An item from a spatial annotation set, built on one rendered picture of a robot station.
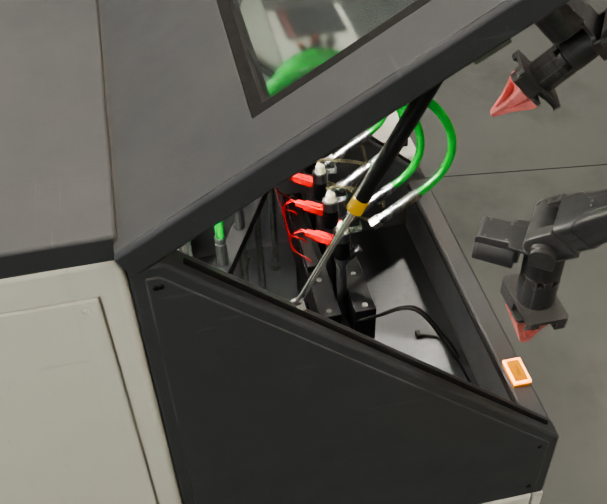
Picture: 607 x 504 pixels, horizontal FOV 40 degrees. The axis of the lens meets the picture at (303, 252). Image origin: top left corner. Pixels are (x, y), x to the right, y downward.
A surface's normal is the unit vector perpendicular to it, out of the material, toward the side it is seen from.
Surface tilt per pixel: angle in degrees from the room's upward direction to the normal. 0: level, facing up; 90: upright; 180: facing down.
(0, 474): 90
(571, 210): 48
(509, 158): 0
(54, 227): 0
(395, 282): 0
